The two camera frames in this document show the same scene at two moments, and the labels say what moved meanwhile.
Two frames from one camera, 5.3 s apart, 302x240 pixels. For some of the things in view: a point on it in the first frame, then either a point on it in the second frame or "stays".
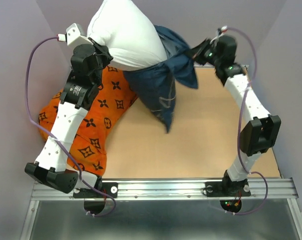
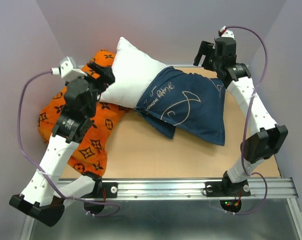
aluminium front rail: x=278 y=189 stays
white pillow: x=134 y=41 to x=134 y=71
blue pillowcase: x=154 y=85 to x=172 y=99
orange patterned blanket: x=87 y=152 stays
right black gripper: x=198 y=53 stays
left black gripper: x=102 y=51 to x=107 y=73
